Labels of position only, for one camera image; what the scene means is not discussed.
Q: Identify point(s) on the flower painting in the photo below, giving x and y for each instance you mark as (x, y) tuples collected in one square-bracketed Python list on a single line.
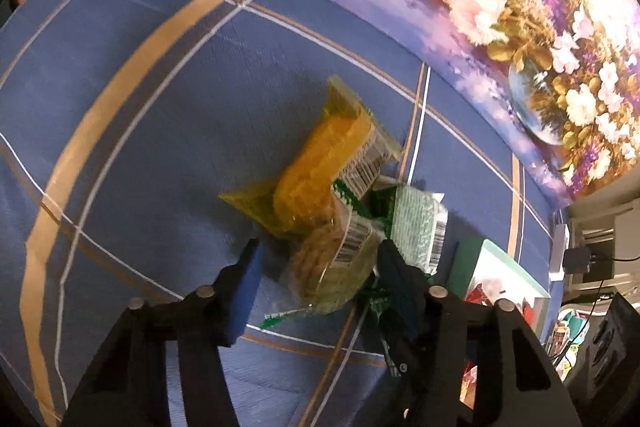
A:
[(500, 7)]

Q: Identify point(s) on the white shelf unit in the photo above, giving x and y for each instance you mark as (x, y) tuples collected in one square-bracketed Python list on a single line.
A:
[(610, 217)]

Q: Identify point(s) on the green and white patterned packet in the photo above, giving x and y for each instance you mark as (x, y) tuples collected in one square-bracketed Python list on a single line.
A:
[(415, 222)]

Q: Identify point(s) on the clear cracker packet green ends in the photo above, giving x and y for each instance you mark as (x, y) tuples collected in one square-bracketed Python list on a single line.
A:
[(320, 267)]

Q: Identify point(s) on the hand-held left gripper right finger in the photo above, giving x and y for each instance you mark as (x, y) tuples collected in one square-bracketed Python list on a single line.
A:
[(400, 277)]

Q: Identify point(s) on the small red patterned packet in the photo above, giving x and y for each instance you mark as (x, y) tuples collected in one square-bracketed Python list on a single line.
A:
[(480, 294)]

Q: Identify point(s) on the black power adapter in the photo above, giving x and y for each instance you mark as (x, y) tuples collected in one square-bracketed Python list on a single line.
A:
[(577, 261)]

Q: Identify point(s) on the white box with green rim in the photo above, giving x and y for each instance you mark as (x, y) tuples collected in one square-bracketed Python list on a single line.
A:
[(467, 267)]

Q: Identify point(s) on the yellow transparent snack packet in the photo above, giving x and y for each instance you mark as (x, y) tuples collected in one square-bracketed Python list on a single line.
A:
[(310, 177)]

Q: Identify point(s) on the blue plaid tablecloth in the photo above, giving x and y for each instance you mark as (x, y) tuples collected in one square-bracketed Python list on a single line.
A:
[(150, 132)]

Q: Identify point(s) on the black device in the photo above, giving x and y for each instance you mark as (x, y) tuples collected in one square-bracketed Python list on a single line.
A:
[(610, 347)]

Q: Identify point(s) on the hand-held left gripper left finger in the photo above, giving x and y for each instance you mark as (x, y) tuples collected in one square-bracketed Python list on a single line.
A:
[(247, 292)]

